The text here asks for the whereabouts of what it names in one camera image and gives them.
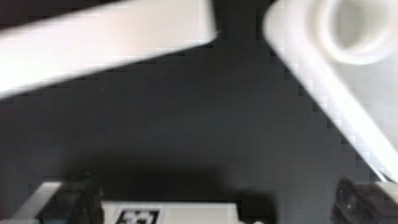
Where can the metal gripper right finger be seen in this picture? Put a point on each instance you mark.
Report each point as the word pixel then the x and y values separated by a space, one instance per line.
pixel 365 203

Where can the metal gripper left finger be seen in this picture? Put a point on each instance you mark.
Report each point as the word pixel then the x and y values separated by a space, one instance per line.
pixel 65 203

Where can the white leg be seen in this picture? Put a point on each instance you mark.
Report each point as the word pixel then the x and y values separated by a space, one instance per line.
pixel 127 212

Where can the white desk top tray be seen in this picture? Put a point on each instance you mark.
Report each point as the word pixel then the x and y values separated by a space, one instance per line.
pixel 332 35

